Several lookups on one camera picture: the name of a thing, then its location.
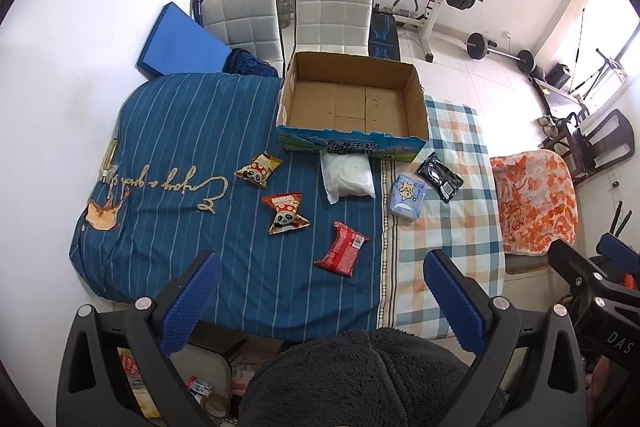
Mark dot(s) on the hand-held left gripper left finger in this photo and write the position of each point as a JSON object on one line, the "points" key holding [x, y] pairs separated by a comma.
{"points": [[192, 302]]}

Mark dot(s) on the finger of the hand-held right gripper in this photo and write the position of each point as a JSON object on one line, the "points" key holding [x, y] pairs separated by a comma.
{"points": [[575, 263], [619, 247]]}

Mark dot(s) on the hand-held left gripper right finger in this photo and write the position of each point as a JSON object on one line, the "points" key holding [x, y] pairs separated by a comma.
{"points": [[452, 302]]}

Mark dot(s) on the light blue tissue pack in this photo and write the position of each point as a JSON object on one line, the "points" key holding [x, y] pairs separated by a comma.
{"points": [[406, 197]]}

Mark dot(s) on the red snack packet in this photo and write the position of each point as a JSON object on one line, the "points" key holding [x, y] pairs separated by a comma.
{"points": [[342, 249]]}

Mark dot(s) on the black plastic packet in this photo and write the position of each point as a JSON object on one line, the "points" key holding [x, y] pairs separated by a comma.
{"points": [[439, 176]]}

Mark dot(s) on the orange panda snack packet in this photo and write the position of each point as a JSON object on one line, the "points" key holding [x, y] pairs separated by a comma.
{"points": [[285, 212]]}

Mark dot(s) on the yellow panda snack packet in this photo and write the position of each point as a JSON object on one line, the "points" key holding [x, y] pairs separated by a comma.
{"points": [[257, 168]]}

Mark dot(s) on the white plastic bag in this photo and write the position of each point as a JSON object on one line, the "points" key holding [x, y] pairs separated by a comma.
{"points": [[347, 177]]}

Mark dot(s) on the cardboard box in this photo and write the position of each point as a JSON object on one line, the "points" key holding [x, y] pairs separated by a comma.
{"points": [[350, 107]]}

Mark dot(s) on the orange floral blanket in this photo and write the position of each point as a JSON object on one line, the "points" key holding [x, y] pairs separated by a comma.
{"points": [[535, 202]]}

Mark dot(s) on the plaid bed sheet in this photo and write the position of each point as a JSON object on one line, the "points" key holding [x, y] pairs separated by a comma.
{"points": [[450, 227]]}

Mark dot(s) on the small white carton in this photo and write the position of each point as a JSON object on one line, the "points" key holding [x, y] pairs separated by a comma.
{"points": [[200, 387]]}

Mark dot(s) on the red and white packet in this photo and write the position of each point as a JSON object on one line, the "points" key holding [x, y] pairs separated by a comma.
{"points": [[131, 364]]}

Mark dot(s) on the brown tape roll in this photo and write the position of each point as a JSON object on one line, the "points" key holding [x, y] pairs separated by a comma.
{"points": [[216, 406]]}

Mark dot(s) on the dark wooden chair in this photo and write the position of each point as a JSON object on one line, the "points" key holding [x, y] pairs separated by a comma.
{"points": [[600, 132]]}

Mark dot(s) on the dark grey fleece clothing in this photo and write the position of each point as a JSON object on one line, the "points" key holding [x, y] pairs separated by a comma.
{"points": [[350, 377]]}

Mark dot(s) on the blue striped quilt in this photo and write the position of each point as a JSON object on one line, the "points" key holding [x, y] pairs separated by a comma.
{"points": [[200, 132]]}

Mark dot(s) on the black metal stand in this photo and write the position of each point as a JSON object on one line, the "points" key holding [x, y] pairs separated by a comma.
{"points": [[607, 67]]}

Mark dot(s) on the small black case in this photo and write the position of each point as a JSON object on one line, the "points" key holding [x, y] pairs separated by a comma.
{"points": [[560, 75]]}

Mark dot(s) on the short barbell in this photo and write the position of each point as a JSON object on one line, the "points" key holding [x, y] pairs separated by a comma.
{"points": [[495, 51]]}

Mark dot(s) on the dark blue cloth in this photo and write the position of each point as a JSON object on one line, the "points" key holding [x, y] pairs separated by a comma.
{"points": [[250, 63]]}

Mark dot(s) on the blue foam mat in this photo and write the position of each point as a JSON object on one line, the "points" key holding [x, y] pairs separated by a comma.
{"points": [[180, 42]]}

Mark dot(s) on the black blue weight bench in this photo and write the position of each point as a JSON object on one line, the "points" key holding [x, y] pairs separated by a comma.
{"points": [[384, 34]]}

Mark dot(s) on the white padded chair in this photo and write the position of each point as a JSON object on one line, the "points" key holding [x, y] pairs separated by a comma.
{"points": [[332, 12], [240, 22]]}

